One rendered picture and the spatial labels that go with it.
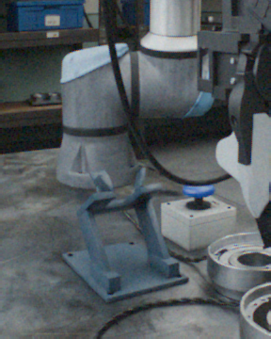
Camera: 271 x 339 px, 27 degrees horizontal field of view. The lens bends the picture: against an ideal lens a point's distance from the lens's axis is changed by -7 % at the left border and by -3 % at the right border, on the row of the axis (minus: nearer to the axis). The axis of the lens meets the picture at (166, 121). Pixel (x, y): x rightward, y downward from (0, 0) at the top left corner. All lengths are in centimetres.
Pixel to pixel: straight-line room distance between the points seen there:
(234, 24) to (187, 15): 47
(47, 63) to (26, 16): 70
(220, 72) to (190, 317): 24
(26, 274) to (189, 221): 21
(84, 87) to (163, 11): 18
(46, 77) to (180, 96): 366
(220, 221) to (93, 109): 33
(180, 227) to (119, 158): 29
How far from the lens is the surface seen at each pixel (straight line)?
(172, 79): 95
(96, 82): 94
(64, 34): 399
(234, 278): 57
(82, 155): 97
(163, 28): 94
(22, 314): 58
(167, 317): 56
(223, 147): 48
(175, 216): 72
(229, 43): 45
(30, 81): 455
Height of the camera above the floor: 108
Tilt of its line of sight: 11 degrees down
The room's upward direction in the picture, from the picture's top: straight up
